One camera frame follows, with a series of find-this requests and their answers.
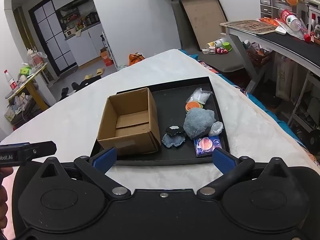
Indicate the green cup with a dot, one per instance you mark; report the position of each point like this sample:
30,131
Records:
228,47

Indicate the black pouch with dotted trim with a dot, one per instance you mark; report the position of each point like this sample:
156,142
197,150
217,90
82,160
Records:
175,130

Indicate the white desk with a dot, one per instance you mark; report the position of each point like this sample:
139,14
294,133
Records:
233,31

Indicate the black bag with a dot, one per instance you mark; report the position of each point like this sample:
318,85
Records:
87,84

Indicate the brown cardboard box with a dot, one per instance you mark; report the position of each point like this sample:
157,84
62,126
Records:
130,140

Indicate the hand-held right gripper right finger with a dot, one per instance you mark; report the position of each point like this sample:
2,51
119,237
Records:
223,161

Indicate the white kitchen cabinet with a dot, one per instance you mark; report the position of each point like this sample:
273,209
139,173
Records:
85,42

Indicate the orange bag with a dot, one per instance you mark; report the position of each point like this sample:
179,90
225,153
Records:
136,58

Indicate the brown storage basket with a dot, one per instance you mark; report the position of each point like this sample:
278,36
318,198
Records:
260,55

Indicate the green box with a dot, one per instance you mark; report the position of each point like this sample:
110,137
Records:
25,71

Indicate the frayed denim cloth piece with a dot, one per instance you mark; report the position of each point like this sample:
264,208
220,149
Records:
172,141

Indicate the small white box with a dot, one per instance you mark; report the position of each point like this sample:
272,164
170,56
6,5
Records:
208,51

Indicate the clear bag of white stuffing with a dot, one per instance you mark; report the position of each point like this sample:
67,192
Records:
200,96

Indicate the black tray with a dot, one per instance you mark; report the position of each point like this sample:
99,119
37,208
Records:
170,105

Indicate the black-framed brown board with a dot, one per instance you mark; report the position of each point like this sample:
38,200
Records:
205,22

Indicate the metal shelf rack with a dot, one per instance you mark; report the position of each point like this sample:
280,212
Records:
300,110

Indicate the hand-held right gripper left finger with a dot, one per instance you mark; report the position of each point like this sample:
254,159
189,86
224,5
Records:
105,159

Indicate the black shoe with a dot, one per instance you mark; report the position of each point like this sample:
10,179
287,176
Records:
75,86
64,93

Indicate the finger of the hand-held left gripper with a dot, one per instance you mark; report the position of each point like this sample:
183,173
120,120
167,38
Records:
41,149

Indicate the printed cardboard sheet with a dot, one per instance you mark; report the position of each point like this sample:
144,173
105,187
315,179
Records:
250,26

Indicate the blue tissue pack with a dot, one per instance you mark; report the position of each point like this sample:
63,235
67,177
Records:
206,145

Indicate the orange carton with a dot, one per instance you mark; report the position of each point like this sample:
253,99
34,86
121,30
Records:
107,60

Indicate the black fan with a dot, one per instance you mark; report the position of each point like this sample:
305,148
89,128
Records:
313,142

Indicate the clear bottle with red label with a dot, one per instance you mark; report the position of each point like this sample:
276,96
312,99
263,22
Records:
292,21

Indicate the orange burger toy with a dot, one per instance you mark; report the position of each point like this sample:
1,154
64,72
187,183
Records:
193,105

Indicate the blue fuzzy plush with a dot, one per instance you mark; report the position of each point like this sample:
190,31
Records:
198,122

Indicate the black desk mat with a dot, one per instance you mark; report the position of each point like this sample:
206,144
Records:
295,46

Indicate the red small toys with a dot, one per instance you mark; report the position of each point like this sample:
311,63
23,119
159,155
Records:
222,51

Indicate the grey drawer unit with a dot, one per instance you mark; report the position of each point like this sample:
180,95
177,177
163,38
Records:
266,2

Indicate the black-framed sliding door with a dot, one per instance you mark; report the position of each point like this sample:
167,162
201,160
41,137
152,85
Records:
52,37

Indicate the yellow side table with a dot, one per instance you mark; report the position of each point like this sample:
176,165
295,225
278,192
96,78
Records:
32,80

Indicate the water bottle with red label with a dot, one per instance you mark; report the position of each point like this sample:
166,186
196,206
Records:
10,81

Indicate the glass jar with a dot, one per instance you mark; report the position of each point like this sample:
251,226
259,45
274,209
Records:
33,58

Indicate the person's left hand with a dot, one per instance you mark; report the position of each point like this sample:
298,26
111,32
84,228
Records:
6,172

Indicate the white narrow rack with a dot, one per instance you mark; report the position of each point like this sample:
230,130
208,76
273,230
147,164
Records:
110,42

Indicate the yellow slipper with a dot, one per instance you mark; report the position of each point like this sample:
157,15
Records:
100,71
88,77

